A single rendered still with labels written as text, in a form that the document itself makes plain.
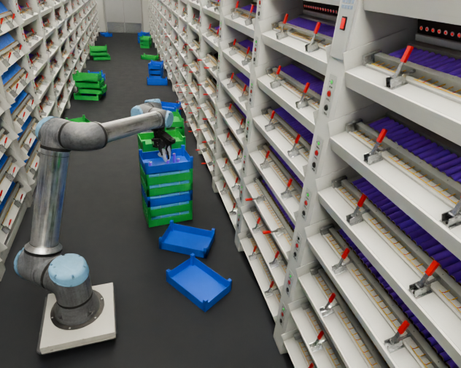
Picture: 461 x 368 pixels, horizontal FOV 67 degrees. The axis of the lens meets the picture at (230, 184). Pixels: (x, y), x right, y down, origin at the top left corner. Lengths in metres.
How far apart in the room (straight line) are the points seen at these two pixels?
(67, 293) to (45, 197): 0.41
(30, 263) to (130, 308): 0.52
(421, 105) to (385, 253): 0.38
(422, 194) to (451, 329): 0.28
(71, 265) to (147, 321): 0.47
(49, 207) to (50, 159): 0.20
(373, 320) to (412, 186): 0.39
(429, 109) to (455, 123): 0.07
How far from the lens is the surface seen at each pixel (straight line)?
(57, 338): 1.76
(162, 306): 1.91
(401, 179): 0.91
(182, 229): 2.32
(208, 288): 1.97
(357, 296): 1.12
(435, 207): 0.84
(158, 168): 2.17
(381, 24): 1.08
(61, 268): 1.65
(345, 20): 1.06
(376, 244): 1.00
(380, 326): 1.07
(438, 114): 0.79
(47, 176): 1.62
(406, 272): 0.95
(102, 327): 1.74
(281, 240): 1.55
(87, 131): 1.52
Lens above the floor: 1.45
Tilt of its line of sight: 30 degrees down
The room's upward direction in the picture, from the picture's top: 4 degrees clockwise
